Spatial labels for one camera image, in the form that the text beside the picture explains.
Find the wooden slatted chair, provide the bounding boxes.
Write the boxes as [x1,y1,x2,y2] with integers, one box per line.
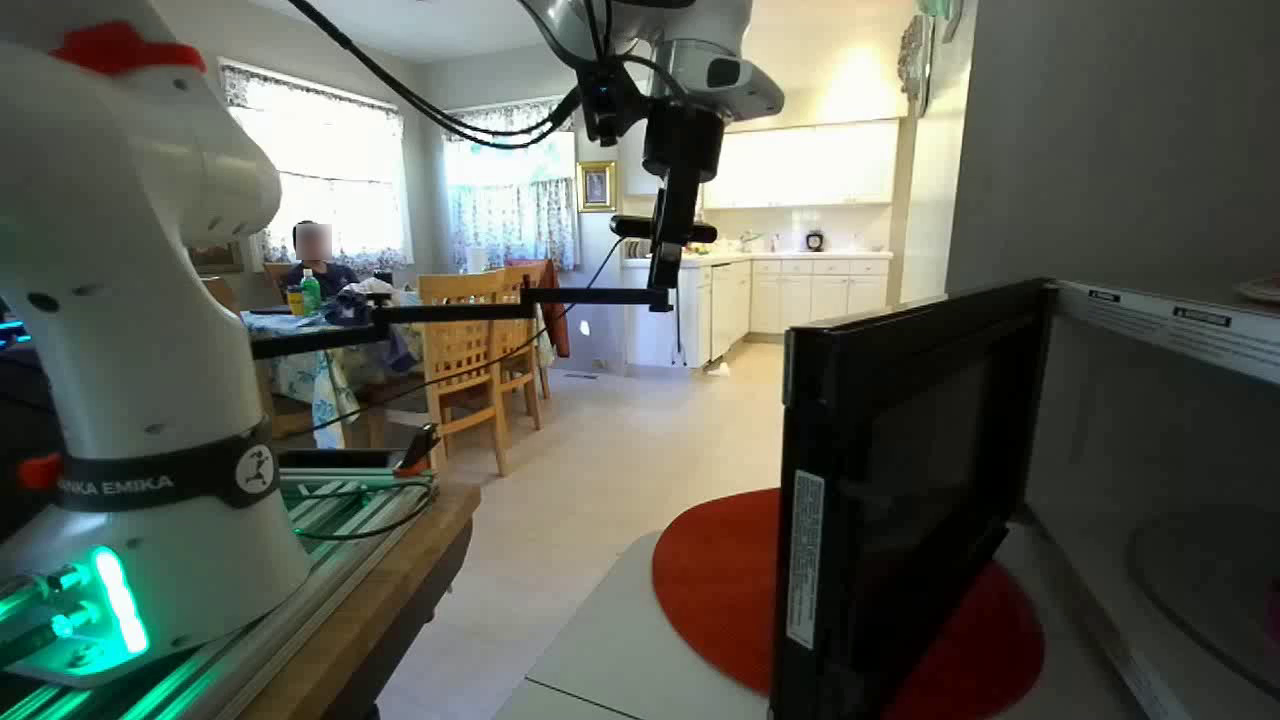
[415,273,514,481]
[490,264,553,434]

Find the seated person with cap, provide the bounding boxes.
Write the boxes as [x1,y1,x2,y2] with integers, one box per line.
[272,217,403,376]

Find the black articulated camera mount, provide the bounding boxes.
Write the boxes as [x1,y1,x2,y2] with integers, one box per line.
[246,242,674,363]

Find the black flat device on bench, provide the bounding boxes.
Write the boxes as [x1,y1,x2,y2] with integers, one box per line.
[274,423,443,490]

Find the white upper kitchen cabinets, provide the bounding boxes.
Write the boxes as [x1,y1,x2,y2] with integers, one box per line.
[699,115,902,214]

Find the white lower kitchen cabinets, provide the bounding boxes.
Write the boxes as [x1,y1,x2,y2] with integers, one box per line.
[742,253,894,336]

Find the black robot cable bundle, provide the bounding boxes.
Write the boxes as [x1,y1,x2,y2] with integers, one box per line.
[289,0,633,152]

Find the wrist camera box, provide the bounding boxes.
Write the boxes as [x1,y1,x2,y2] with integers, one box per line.
[664,36,789,123]

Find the aluminium frame with green light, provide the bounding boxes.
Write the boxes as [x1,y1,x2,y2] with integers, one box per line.
[0,453,443,720]

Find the red round mat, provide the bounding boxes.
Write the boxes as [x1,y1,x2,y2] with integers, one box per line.
[649,484,1047,720]

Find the black stereo camera bar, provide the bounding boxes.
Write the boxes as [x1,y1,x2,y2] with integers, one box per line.
[609,214,718,253]

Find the framed wall picture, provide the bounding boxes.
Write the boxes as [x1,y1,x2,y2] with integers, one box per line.
[575,157,619,217]

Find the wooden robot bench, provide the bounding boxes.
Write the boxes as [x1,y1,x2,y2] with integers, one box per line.
[236,481,482,720]

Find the black glass microwave door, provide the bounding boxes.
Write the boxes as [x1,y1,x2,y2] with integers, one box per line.
[768,275,1055,720]

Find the dining table with cloth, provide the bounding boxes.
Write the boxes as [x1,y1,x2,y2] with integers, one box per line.
[238,310,403,453]

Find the sheer window curtain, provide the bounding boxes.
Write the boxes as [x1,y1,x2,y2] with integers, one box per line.
[440,106,585,279]

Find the white kitchen cabinets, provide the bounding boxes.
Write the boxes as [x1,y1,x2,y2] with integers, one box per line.
[742,253,894,336]
[699,115,902,214]

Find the glass microwave turntable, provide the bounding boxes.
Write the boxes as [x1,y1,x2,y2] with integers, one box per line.
[1126,505,1280,696]

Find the white kitchen island unit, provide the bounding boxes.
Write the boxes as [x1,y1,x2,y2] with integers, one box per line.
[674,253,753,371]

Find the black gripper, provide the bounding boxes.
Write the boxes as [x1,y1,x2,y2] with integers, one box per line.
[639,101,730,229]

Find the stainless steel microwave body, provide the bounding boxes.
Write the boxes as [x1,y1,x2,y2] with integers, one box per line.
[996,275,1280,720]

